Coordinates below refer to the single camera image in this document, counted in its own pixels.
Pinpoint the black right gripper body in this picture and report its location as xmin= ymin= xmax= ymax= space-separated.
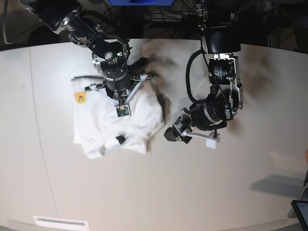
xmin=99 ymin=65 xmax=132 ymax=99

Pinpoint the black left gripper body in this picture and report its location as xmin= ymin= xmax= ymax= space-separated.
xmin=173 ymin=103 xmax=227 ymax=135

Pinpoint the white printed T-shirt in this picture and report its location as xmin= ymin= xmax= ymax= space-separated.
xmin=71 ymin=77 xmax=165 ymax=159

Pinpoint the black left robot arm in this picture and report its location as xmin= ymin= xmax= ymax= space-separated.
xmin=164 ymin=0 xmax=243 ymax=143

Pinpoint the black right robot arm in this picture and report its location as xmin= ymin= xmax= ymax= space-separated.
xmin=21 ymin=0 xmax=132 ymax=99

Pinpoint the laptop with dark screen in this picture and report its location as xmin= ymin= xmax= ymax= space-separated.
xmin=288 ymin=173 xmax=308 ymax=231

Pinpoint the white paper label strip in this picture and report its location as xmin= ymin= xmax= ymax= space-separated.
xmin=33 ymin=216 xmax=90 ymax=231

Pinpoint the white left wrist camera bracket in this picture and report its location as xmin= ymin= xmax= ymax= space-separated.
xmin=181 ymin=128 xmax=220 ymax=149

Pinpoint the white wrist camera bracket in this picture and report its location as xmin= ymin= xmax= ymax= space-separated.
xmin=85 ymin=72 xmax=158 ymax=117
xmin=181 ymin=128 xmax=220 ymax=149

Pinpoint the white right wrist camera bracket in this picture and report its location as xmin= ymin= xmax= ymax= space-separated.
xmin=85 ymin=72 xmax=158 ymax=117

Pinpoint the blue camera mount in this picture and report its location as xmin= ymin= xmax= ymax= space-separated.
xmin=108 ymin=0 xmax=173 ymax=6

